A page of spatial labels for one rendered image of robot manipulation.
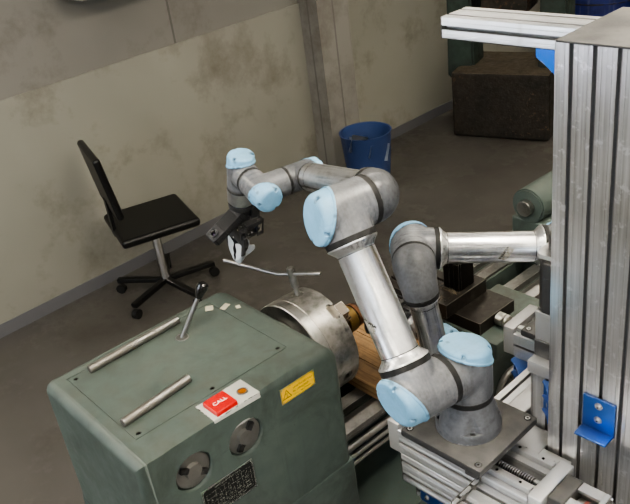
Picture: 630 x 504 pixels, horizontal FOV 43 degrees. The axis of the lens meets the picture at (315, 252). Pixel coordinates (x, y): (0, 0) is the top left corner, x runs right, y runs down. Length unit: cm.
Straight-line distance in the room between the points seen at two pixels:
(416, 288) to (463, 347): 35
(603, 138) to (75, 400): 134
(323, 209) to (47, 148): 333
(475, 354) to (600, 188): 44
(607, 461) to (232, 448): 85
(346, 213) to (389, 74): 498
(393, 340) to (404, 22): 516
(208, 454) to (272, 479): 23
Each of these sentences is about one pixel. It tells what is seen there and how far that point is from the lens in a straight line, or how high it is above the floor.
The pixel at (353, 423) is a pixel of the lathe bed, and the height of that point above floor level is 86.
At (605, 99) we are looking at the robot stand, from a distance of 151.
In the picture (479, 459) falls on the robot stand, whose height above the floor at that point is 116.
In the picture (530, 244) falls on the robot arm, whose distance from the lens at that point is 221.
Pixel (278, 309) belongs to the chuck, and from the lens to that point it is 227.
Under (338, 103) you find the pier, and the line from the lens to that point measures 596.
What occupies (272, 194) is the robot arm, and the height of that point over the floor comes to 161.
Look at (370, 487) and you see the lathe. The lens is 267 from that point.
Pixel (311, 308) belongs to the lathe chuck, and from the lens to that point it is 224.
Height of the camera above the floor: 243
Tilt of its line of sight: 28 degrees down
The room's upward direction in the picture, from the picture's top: 8 degrees counter-clockwise
